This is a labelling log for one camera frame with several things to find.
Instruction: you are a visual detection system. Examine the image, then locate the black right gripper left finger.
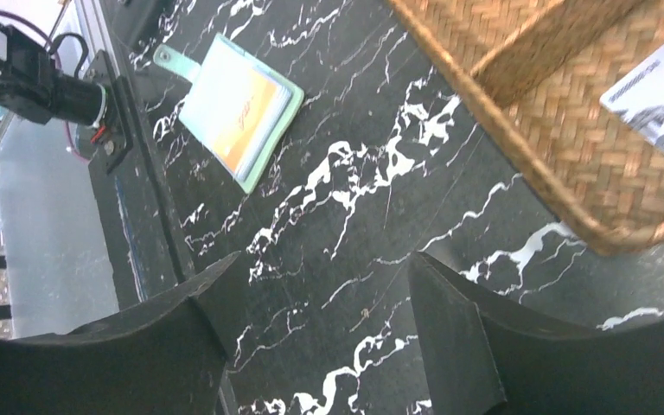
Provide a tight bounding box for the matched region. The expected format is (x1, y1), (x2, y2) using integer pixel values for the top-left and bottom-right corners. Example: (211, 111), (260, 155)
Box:
(0, 252), (240, 414)

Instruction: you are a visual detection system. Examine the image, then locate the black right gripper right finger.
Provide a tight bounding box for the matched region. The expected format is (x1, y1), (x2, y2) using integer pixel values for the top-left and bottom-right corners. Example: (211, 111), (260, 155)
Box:
(407, 253), (664, 414)

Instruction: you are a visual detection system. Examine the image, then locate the green card holder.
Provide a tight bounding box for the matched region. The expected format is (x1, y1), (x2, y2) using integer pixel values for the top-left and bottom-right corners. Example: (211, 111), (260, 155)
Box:
(153, 34), (304, 194)

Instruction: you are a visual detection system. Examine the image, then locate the orange VIP credit card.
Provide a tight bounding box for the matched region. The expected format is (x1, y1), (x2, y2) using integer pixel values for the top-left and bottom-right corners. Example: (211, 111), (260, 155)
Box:
(208, 65), (286, 179)

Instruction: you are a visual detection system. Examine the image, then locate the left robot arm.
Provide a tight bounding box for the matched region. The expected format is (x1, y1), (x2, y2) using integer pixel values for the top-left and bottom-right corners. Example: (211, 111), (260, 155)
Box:
(0, 10), (136, 174)

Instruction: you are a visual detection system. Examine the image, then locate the woven brown organizer tray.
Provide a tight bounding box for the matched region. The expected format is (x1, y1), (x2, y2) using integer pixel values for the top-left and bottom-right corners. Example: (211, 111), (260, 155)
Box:
(391, 1), (664, 254)

